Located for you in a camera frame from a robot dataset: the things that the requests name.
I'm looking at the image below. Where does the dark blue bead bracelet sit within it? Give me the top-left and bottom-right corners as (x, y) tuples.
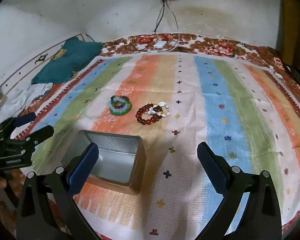
(110, 95), (129, 108)

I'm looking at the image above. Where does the white headboard with gold trim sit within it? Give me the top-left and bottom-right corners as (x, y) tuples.
(0, 32), (87, 93)

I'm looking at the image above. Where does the silver metal tin box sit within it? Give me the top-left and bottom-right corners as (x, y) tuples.
(61, 129), (147, 195)

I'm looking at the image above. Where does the teal cloth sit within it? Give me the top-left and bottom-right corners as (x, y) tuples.
(31, 37), (103, 85)

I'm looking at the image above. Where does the black power cable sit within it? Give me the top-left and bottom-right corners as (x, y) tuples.
(122, 0), (168, 53)

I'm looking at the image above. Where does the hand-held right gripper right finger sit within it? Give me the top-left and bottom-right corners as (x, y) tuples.
(197, 142), (282, 240)

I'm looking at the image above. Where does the white shell bracelet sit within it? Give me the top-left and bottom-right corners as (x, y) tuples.
(150, 102), (171, 117)

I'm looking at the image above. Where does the white crumpled cloth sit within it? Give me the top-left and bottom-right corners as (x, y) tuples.
(0, 82), (53, 123)

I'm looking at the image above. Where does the light aqua bead bracelet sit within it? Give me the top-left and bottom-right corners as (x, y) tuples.
(108, 101), (130, 113)

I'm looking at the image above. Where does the multicolour bead bracelet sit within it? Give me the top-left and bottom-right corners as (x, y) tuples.
(144, 104), (164, 117)

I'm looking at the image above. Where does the green jade bangle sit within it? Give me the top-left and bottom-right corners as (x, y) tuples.
(110, 102), (133, 116)

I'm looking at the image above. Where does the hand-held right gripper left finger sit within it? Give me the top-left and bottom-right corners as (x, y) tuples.
(16, 142), (108, 240)

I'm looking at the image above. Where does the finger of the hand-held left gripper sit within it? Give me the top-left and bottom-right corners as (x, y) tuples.
(0, 112), (37, 137)
(22, 125), (54, 145)

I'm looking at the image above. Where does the striped colourful mat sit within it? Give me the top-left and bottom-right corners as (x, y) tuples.
(15, 52), (300, 240)

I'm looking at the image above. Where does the dark red bead bracelet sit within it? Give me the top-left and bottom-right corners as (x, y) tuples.
(135, 103), (163, 125)

